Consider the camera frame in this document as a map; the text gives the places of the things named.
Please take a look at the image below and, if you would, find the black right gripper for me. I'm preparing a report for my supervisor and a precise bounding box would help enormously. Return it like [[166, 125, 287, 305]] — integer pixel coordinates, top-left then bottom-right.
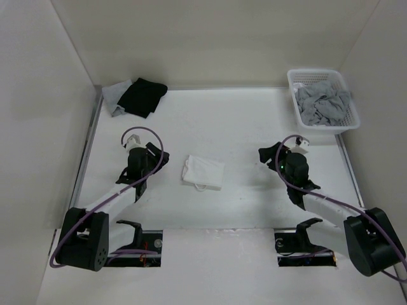
[[258, 142, 293, 187]]

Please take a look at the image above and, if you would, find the white tank top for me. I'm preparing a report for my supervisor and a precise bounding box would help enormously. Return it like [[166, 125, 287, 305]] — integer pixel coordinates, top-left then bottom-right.
[[181, 155, 225, 191]]

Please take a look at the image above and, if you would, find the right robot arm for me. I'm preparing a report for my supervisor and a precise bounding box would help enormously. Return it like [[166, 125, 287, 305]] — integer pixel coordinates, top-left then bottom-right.
[[258, 142, 406, 276]]

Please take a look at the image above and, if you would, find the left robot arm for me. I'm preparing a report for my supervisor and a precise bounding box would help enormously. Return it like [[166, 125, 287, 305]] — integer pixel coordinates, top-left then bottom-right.
[[50, 142, 170, 271]]

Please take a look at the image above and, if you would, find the folded black tank top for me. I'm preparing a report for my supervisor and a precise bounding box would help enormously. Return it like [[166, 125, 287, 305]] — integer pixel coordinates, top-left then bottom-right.
[[118, 78, 168, 118]]

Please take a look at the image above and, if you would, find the grey tank tops pile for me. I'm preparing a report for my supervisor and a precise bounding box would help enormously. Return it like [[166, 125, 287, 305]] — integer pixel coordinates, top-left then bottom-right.
[[294, 81, 351, 126]]

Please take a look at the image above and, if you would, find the folded grey tank top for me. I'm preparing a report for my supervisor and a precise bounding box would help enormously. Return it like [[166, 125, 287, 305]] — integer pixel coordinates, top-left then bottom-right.
[[102, 79, 132, 117]]

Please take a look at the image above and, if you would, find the white plastic laundry basket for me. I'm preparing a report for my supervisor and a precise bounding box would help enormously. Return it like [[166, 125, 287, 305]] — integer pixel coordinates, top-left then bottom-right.
[[287, 69, 361, 135]]

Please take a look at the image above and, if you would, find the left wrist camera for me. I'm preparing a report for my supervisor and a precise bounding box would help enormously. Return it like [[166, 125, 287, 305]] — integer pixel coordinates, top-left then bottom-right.
[[124, 134, 141, 153]]

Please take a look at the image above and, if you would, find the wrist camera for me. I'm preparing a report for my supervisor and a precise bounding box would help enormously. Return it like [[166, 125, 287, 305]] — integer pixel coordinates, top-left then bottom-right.
[[124, 134, 141, 153], [292, 137, 310, 154]]

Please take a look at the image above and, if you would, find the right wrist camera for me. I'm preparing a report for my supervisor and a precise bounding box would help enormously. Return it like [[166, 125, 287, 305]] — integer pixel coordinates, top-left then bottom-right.
[[292, 137, 310, 154]]

